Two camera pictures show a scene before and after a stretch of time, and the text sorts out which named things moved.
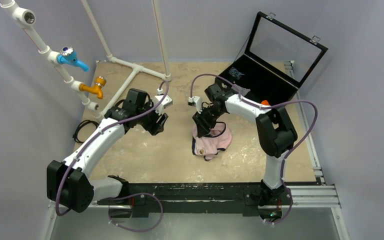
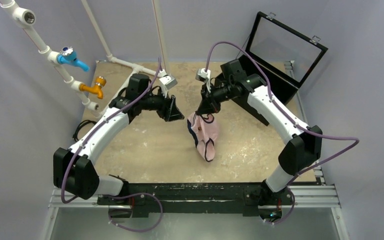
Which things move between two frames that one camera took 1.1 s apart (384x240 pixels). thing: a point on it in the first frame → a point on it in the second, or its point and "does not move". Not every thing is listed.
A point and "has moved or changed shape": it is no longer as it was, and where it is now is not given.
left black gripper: x=159 y=127 → x=168 y=111
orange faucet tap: x=100 y=82 does not move
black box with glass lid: x=279 y=58 does not move
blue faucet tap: x=67 y=55 does not move
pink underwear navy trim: x=209 y=145 has moved or changed shape
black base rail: x=254 y=199 does not move
